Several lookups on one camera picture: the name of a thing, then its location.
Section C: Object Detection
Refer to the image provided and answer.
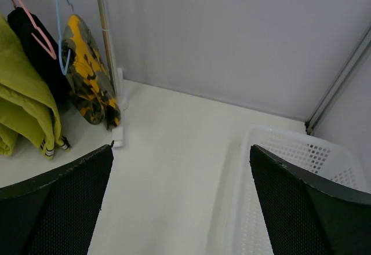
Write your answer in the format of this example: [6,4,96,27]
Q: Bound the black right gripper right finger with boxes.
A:
[249,145,370,254]

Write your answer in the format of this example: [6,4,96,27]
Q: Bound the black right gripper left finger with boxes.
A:
[1,144,114,254]

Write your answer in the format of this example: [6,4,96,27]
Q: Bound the lime green trousers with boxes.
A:
[1,17,70,159]

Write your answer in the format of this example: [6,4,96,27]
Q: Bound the yellow camouflage trousers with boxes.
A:
[61,14,121,129]

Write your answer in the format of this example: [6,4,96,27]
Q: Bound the pink hanger with black trousers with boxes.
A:
[11,0,57,60]

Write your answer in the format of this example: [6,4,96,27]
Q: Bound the black trousers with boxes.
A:
[7,7,71,104]

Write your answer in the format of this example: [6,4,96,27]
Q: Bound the white plastic mesh basket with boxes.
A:
[226,125,370,254]

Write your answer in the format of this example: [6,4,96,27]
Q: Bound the white metal clothes rack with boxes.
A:
[97,0,129,148]

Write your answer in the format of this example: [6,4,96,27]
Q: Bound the aluminium corner frame post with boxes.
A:
[305,25,370,136]

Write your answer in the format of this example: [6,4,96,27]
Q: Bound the light blue wire hanger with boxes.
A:
[55,0,74,76]

